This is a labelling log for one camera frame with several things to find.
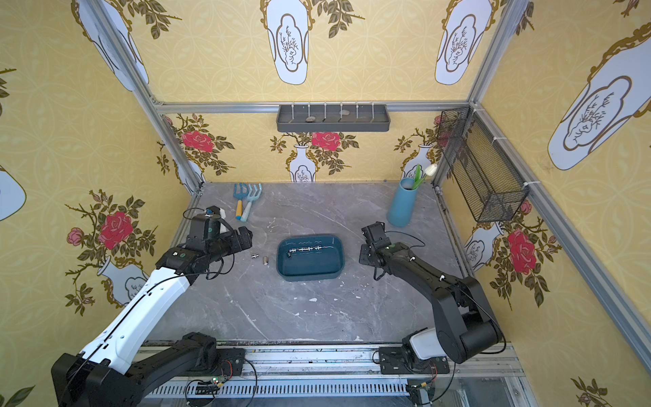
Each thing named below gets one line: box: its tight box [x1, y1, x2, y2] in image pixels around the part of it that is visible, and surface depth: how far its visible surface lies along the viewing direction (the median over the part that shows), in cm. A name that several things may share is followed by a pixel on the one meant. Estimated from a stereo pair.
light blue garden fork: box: [239, 183, 263, 223], surface depth 119 cm
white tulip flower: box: [411, 163, 438, 190], surface depth 85 cm
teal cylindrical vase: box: [386, 177, 418, 228], surface depth 95 cm
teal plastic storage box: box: [276, 234, 345, 283], surface depth 99 cm
